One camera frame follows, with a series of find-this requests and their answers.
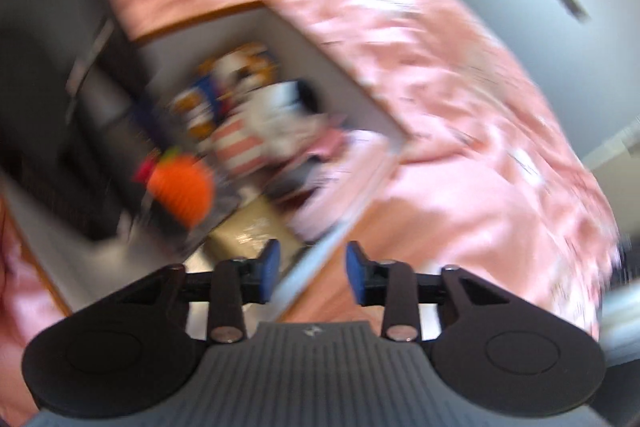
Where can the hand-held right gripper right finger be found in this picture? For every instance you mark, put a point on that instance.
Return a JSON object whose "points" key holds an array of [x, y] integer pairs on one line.
{"points": [[356, 272]]}

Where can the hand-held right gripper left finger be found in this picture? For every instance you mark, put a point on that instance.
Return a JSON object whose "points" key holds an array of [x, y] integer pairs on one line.
{"points": [[270, 269]]}

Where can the orange fuzzy toy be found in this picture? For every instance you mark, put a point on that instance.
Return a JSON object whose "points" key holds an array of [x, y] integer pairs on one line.
{"points": [[182, 192]]}

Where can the white plush with black hat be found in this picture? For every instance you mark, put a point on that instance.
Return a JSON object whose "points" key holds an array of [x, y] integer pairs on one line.
{"points": [[235, 142]]}

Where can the brown and white dog plush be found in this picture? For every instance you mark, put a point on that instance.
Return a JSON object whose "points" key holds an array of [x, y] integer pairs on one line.
{"points": [[235, 67]]}

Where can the orange storage box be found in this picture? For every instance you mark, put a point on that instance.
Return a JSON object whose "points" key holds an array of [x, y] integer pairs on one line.
{"points": [[320, 62]]}

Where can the pink pouch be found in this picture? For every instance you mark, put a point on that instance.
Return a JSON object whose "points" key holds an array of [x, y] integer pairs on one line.
{"points": [[345, 177]]}

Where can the pink printed blanket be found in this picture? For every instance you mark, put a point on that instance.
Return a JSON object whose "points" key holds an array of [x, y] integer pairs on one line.
{"points": [[450, 82]]}

